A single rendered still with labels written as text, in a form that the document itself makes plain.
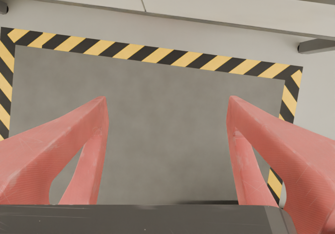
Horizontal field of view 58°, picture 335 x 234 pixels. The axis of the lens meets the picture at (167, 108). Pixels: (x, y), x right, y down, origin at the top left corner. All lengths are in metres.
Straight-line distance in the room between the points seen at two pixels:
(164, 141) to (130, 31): 0.44
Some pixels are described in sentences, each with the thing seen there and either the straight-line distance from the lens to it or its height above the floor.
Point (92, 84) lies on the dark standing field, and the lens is 1.20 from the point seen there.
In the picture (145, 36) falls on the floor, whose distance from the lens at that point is 1.18.
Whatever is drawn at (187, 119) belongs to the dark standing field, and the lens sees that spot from 1.18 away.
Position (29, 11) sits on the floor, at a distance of 1.30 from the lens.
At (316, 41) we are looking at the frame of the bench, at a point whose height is 0.14.
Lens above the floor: 1.17
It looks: 84 degrees down
